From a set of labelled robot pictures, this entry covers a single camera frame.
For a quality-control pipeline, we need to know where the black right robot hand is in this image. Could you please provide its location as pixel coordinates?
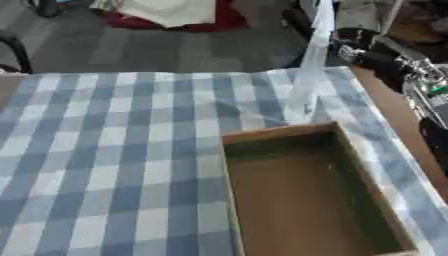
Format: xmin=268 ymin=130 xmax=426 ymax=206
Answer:
xmin=327 ymin=27 xmax=412 ymax=95

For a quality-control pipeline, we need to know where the tan cardboard box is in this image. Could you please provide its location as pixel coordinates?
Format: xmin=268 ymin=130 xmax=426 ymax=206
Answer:
xmin=218 ymin=121 xmax=424 ymax=256

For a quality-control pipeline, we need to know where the red cloth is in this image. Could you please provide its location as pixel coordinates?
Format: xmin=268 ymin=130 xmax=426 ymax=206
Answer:
xmin=99 ymin=0 xmax=252 ymax=34

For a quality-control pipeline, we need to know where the white cloth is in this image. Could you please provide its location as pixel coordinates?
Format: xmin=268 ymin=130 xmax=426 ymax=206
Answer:
xmin=113 ymin=0 xmax=219 ymax=29

